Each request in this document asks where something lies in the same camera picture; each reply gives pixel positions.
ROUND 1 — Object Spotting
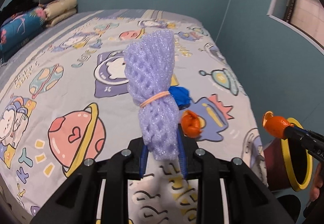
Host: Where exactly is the orange peel piece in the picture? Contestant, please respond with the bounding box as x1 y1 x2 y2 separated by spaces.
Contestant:
180 110 202 138
262 111 294 139

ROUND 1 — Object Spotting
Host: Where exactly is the blue plastic bag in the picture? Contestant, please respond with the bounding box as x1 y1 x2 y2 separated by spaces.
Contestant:
169 86 191 110

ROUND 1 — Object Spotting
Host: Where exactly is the purple foam fruit net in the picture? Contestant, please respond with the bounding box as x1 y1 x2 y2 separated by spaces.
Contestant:
124 29 180 160

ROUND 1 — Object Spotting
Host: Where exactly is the yellow rimmed trash bin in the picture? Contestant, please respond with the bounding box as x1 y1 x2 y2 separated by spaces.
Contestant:
264 118 313 192

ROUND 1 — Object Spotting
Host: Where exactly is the right hand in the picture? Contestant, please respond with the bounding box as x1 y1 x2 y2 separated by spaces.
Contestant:
310 163 323 202

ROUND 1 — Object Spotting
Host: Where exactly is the cartoon print bed sheet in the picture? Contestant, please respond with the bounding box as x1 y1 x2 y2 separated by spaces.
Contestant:
1 10 267 223

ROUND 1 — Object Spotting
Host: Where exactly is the beige folded quilt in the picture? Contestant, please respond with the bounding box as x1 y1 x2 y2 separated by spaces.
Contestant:
44 0 77 28

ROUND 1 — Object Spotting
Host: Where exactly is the blue floral folded quilt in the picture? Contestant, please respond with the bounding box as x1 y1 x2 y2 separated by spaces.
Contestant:
1 7 46 55

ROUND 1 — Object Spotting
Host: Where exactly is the black clothing pile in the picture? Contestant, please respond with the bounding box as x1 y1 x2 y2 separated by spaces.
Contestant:
1 0 38 20

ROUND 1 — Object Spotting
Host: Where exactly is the window with brown frame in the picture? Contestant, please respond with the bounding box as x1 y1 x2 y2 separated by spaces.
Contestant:
267 0 323 53

